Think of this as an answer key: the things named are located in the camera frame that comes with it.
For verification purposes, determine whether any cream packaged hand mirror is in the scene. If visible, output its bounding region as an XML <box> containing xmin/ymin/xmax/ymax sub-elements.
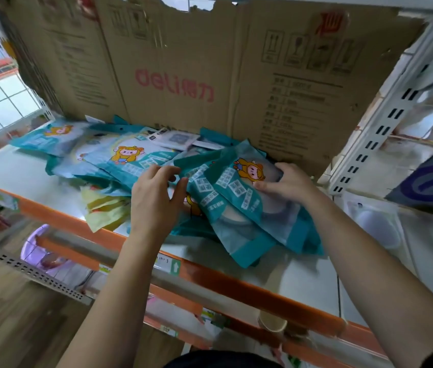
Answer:
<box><xmin>345</xmin><ymin>201</ymin><xmax>413</xmax><ymax>273</ymax></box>

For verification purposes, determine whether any yellow white price label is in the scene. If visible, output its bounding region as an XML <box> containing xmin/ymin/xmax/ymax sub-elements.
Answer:
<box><xmin>154</xmin><ymin>252</ymin><xmax>182</xmax><ymax>277</ymax></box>
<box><xmin>0</xmin><ymin>187</ymin><xmax>21</xmax><ymax>211</ymax></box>

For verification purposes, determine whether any person's right forearm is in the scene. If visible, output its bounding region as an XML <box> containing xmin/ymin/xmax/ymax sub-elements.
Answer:
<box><xmin>302</xmin><ymin>187</ymin><xmax>433</xmax><ymax>368</ymax></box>

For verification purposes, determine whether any brown cardboard sheet red print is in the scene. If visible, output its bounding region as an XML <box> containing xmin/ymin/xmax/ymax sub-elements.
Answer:
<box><xmin>0</xmin><ymin>0</ymin><xmax>426</xmax><ymax>177</ymax></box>

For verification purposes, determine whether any beige paper cup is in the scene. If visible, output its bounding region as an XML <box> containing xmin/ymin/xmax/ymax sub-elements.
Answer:
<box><xmin>257</xmin><ymin>310</ymin><xmax>288</xmax><ymax>334</ymax></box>

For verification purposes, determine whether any lilac plastic basin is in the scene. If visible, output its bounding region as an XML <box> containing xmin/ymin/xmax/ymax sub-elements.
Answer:
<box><xmin>20</xmin><ymin>224</ymin><xmax>74</xmax><ymax>273</ymax></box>

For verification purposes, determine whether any person's black shirt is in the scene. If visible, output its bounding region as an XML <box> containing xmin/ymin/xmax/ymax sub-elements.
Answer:
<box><xmin>164</xmin><ymin>342</ymin><xmax>433</xmax><ymax>368</ymax></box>

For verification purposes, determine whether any brown plastic cup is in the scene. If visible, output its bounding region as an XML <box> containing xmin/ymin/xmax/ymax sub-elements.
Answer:
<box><xmin>285</xmin><ymin>321</ymin><xmax>310</xmax><ymax>340</ymax></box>

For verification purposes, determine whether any messy pile of teal packets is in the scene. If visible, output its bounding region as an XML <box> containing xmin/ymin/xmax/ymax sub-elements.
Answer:
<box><xmin>9</xmin><ymin>115</ymin><xmax>324</xmax><ymax>269</ymax></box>

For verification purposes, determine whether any person's left hand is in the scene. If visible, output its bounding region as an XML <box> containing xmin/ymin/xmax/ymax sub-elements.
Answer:
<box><xmin>130</xmin><ymin>164</ymin><xmax>189</xmax><ymax>242</ymax></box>

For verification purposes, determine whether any person's left forearm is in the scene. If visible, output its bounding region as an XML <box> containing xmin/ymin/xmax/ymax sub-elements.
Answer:
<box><xmin>55</xmin><ymin>229</ymin><xmax>175</xmax><ymax>368</ymax></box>

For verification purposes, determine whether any cardboard sheet blue lettering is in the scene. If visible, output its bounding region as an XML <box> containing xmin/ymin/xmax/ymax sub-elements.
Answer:
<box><xmin>384</xmin><ymin>135</ymin><xmax>433</xmax><ymax>217</ymax></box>

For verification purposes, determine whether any person's right hand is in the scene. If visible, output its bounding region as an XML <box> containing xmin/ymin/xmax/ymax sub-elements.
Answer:
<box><xmin>254</xmin><ymin>162</ymin><xmax>323</xmax><ymax>205</ymax></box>

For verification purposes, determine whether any white metal shelf orange trim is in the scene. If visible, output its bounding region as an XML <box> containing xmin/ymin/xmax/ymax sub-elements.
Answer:
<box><xmin>315</xmin><ymin>0</ymin><xmax>433</xmax><ymax>368</ymax></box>
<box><xmin>0</xmin><ymin>0</ymin><xmax>390</xmax><ymax>368</ymax></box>

